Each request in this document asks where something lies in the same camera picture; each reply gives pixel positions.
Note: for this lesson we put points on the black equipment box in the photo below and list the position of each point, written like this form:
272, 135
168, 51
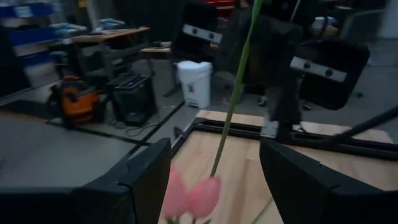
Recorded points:
132, 99

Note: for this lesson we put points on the red tool chest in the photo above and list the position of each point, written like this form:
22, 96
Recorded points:
219, 7

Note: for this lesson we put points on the white trash bin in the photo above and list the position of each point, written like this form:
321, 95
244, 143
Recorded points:
195, 84

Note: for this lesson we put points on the black aluminium table frame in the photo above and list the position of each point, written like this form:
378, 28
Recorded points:
233, 129

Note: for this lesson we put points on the wooden top work table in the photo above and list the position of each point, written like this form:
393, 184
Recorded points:
109, 35

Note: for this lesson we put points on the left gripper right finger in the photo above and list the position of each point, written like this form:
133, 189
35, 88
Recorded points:
298, 193

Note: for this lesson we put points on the blue storage shelving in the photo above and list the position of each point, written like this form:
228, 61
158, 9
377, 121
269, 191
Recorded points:
28, 35

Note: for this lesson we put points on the orange shop vacuum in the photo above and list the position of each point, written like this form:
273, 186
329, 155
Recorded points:
79, 101

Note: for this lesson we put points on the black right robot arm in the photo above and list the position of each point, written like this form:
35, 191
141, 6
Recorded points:
284, 99

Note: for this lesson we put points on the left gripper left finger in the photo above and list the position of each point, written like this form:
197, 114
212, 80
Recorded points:
140, 193

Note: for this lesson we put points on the pink artificial tulip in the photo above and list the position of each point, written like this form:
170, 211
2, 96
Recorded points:
237, 84
203, 196
174, 196

